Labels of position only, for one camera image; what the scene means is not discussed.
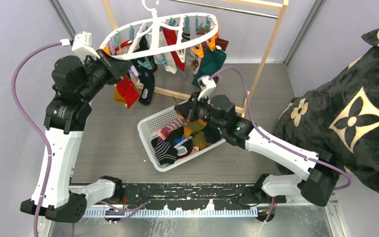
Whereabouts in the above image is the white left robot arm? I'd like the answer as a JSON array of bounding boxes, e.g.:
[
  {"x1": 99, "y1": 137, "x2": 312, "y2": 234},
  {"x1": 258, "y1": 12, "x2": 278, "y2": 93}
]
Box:
[{"x1": 20, "y1": 50, "x2": 132, "y2": 223}]

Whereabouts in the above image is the red white sock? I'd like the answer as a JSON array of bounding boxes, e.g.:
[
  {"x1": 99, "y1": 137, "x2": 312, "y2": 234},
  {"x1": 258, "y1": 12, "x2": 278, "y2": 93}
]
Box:
[{"x1": 145, "y1": 28, "x2": 186, "y2": 74}]

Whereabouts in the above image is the olive green sock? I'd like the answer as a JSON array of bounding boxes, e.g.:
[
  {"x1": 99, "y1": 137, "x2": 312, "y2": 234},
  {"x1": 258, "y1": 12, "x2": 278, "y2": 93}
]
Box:
[{"x1": 183, "y1": 119, "x2": 214, "y2": 151}]

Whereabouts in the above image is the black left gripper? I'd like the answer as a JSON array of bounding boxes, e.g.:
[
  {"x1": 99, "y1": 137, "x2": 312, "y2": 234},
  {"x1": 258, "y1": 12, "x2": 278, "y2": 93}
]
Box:
[{"x1": 79, "y1": 48, "x2": 131, "y2": 102}]

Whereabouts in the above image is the red penguin sock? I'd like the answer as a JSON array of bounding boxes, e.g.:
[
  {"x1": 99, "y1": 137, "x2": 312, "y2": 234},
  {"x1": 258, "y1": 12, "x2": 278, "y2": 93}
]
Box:
[{"x1": 115, "y1": 76, "x2": 140, "y2": 109}]

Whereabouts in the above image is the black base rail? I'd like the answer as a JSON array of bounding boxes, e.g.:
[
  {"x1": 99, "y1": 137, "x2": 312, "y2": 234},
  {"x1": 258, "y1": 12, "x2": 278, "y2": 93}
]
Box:
[{"x1": 96, "y1": 181, "x2": 288, "y2": 219}]

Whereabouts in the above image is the cream purple striped sock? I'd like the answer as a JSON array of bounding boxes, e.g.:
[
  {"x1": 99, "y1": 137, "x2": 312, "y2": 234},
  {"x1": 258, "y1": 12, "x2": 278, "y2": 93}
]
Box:
[{"x1": 157, "y1": 118, "x2": 183, "y2": 140}]

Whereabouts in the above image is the white oval clip hanger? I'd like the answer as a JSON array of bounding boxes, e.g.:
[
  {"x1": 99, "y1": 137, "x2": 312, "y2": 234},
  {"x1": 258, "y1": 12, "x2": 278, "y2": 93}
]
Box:
[{"x1": 98, "y1": 0, "x2": 219, "y2": 61}]

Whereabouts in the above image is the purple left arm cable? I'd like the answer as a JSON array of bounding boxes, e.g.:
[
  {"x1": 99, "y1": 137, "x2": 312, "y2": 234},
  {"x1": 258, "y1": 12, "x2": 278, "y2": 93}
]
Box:
[{"x1": 11, "y1": 39, "x2": 77, "y2": 237}]

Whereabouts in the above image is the dark green sock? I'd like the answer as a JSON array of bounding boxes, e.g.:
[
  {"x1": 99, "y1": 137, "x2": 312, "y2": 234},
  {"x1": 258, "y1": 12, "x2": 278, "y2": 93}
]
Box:
[{"x1": 191, "y1": 49, "x2": 227, "y2": 88}]

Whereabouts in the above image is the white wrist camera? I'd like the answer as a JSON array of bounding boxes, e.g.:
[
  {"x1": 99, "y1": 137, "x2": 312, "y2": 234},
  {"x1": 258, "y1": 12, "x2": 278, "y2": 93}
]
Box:
[
  {"x1": 197, "y1": 75, "x2": 217, "y2": 101},
  {"x1": 59, "y1": 31, "x2": 100, "y2": 61}
]

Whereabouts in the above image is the black floral plush blanket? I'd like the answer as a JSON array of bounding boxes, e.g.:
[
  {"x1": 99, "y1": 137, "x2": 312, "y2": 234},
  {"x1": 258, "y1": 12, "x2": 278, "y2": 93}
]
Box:
[{"x1": 273, "y1": 28, "x2": 379, "y2": 193}]

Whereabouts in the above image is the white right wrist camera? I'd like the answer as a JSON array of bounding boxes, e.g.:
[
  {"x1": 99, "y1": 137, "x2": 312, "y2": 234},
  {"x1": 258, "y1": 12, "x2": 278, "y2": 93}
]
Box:
[{"x1": 197, "y1": 75, "x2": 217, "y2": 101}]

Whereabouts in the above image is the white plastic basket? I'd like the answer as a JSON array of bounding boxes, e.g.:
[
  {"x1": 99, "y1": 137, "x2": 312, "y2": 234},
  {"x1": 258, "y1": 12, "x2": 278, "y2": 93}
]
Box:
[{"x1": 137, "y1": 106, "x2": 225, "y2": 172}]

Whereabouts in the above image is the black lettered sock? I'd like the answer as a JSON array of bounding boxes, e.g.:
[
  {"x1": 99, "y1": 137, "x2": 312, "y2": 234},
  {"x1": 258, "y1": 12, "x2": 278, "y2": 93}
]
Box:
[{"x1": 165, "y1": 127, "x2": 193, "y2": 158}]

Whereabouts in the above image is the black white striped sock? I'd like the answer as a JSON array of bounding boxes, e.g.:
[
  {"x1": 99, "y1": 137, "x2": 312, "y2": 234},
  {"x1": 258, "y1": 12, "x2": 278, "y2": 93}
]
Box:
[{"x1": 151, "y1": 137, "x2": 178, "y2": 165}]

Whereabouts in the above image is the wooden drying rack frame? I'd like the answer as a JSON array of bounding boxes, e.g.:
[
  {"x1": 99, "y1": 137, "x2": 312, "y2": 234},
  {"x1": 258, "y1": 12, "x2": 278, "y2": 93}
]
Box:
[{"x1": 100, "y1": 0, "x2": 289, "y2": 117}]

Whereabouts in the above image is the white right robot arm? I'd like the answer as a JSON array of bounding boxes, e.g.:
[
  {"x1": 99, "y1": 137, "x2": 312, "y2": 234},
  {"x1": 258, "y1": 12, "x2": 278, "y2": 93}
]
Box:
[{"x1": 174, "y1": 94, "x2": 340, "y2": 207}]

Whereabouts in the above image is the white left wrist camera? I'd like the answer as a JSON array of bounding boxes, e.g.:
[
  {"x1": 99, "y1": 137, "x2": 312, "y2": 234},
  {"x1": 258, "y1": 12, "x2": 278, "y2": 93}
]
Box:
[{"x1": 59, "y1": 31, "x2": 100, "y2": 61}]

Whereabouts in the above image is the metal rack rod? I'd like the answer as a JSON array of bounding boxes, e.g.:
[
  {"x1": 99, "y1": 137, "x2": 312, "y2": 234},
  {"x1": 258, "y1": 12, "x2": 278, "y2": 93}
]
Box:
[{"x1": 163, "y1": 0, "x2": 280, "y2": 20}]

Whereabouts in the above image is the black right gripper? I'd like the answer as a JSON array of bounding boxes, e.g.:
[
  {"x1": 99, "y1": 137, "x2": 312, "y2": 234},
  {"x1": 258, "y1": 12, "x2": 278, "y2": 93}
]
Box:
[{"x1": 175, "y1": 91, "x2": 225, "y2": 132}]

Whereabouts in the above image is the mustard yellow brown-cuffed sock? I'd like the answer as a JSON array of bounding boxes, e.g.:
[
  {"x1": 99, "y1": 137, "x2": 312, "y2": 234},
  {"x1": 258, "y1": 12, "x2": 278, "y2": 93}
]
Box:
[{"x1": 113, "y1": 89, "x2": 127, "y2": 105}]

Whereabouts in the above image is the navy blue patterned sock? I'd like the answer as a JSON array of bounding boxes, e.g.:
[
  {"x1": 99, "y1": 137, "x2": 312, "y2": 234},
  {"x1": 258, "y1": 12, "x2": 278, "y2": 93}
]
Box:
[{"x1": 132, "y1": 36, "x2": 158, "y2": 106}]

